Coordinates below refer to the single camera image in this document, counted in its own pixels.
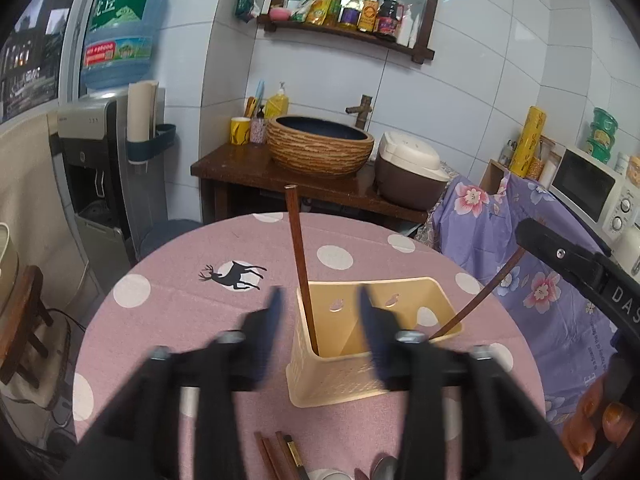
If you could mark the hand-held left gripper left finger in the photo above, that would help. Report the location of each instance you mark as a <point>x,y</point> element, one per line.
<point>272,320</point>

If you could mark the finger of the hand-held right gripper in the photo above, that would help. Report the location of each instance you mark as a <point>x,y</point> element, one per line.
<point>555,250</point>

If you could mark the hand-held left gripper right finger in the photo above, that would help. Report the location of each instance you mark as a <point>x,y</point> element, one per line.
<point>369,320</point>

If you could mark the cream plastic utensil basket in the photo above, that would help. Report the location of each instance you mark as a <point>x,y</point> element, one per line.
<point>330,380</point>

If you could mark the brown wooden chopstick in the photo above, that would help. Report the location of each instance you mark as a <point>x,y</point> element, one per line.
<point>300,250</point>
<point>475,305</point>
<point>285,452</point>
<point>265,452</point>

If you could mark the black chopstick with gold tip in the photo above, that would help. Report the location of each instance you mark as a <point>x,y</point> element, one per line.
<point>297,457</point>

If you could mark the person's right hand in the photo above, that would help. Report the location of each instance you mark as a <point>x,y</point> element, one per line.
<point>595,420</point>

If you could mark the purple floral cloth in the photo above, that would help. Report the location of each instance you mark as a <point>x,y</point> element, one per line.
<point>500,240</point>

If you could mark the white microwave oven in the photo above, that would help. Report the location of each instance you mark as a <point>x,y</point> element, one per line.
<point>585,190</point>

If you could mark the wooden storage box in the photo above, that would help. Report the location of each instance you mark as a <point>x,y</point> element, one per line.
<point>492,175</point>

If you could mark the white jar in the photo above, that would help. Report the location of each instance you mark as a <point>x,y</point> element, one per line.
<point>621,164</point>

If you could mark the yellow wrap roll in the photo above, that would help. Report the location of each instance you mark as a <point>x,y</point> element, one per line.
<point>527,142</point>

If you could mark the stack of green bowls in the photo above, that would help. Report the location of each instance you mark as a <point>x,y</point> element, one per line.
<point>602,135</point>

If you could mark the grey round stool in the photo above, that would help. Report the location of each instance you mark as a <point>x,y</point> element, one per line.
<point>167,237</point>

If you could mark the brown and white rice cooker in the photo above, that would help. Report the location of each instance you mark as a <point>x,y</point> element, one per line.
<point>407,170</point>

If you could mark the dark wooden counter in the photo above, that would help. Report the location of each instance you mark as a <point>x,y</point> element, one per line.
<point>235,165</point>

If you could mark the white rounded utensil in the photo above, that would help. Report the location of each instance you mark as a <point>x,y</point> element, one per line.
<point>325,475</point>

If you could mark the woven pattern basin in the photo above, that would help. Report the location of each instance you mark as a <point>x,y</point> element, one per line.
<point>320,152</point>

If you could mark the patterned pink cup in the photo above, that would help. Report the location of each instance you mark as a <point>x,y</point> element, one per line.
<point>258,132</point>

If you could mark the yellow cup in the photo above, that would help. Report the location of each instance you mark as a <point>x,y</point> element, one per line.
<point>240,132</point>

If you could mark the bronze faucet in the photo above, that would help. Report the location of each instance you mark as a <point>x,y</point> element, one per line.
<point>362,110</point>

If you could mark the blue cup holder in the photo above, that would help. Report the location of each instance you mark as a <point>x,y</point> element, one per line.
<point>162,140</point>

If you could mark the yellow soap pump bottle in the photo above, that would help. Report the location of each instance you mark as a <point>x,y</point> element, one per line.
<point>277,105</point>

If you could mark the blue toothbrush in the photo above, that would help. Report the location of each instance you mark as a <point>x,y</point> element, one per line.
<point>258,92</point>

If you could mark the dark wooden stool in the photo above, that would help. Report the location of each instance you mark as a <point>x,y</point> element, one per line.
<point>32,305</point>

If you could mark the grey water dispenser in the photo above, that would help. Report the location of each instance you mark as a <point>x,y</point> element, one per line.
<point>85,160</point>

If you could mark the beige paper cup tube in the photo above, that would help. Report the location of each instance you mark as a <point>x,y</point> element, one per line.
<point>142,110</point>

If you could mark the white squeeze bottle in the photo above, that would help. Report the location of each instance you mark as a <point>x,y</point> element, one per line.
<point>407,27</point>

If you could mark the cream electric pot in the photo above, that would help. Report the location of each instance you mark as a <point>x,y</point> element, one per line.
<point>7,265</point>

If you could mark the dark sauce bottle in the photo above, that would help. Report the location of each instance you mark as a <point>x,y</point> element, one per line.
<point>389,16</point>

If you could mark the wooden framed mirror shelf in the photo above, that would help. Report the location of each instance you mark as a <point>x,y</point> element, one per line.
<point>350,32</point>

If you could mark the orange label bottle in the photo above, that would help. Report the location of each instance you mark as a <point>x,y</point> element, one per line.
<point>369,14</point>

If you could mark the pink bowl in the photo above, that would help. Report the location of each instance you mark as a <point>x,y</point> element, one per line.
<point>280,13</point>

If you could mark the purple label bottle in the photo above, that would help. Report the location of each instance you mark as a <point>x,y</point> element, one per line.
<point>352,10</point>

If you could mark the yellow seasoning packet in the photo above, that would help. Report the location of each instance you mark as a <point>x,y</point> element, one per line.
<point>319,9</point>

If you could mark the blue water jug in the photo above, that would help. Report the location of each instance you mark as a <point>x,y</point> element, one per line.
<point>125,35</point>

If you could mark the window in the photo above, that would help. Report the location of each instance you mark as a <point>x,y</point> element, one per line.
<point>35,45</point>

